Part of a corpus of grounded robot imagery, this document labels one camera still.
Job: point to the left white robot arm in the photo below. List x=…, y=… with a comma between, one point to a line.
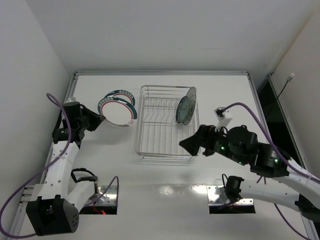
x=56, y=209

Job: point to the metal base plate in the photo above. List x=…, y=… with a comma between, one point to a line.
x=217, y=197
x=102, y=198

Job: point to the white plate with dark rim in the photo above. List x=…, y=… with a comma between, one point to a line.
x=192, y=100

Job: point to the green-rimmed white plate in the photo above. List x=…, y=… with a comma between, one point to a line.
x=123, y=94
x=117, y=111

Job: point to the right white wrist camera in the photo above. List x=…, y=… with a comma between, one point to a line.
x=224, y=118

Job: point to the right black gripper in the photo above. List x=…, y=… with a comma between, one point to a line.
x=203, y=140

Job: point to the blue patterned green plate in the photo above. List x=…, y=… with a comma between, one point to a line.
x=182, y=110

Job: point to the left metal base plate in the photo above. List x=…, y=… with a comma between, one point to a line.
x=102, y=198

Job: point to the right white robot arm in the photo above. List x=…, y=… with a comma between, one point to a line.
x=295, y=189

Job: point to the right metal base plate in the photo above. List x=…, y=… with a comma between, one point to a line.
x=217, y=197

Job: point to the metal wire dish rack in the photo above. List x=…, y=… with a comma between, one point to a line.
x=158, y=133

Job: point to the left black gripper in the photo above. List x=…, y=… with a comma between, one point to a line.
x=86, y=119

